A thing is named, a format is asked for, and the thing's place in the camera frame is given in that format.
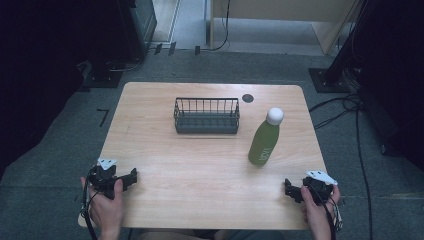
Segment light wooden cabinet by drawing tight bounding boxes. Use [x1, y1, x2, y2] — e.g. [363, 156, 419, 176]
[209, 0, 363, 56]

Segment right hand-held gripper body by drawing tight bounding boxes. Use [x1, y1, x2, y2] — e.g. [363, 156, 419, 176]
[301, 170, 339, 205]

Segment person's right hand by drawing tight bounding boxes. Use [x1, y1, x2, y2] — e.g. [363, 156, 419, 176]
[300, 184, 341, 233]

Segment thin black hanging cable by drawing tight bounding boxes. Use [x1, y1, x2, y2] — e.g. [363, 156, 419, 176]
[210, 0, 232, 52]

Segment black floor cables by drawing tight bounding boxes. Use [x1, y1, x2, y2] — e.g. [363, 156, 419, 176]
[308, 94, 375, 240]

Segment dark curtain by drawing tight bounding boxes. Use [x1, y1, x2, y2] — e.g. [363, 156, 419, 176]
[353, 0, 424, 171]
[0, 0, 134, 181]

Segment black slanted metal stand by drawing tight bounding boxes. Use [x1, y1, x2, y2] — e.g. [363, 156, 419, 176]
[307, 0, 374, 94]

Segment black equipment cabinet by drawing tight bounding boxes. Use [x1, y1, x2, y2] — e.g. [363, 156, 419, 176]
[114, 0, 158, 62]

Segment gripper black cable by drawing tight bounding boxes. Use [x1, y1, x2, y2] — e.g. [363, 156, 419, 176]
[80, 168, 100, 240]
[308, 184, 344, 240]

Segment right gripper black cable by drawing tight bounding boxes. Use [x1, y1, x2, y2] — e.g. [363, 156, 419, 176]
[308, 184, 344, 240]

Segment person's left hand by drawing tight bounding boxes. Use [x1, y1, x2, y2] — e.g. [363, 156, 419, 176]
[79, 176, 125, 236]

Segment black metal stand base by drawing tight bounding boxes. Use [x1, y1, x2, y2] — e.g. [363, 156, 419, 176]
[81, 59, 124, 90]

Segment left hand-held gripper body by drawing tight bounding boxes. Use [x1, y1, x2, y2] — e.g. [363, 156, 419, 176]
[86, 157, 130, 201]

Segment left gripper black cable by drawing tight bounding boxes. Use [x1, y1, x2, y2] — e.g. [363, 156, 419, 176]
[80, 168, 100, 240]

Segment black wire basket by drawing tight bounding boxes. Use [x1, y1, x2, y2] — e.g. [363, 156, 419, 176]
[173, 96, 241, 135]

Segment green bottle with white cap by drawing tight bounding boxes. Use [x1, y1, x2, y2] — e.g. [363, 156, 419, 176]
[247, 106, 285, 167]

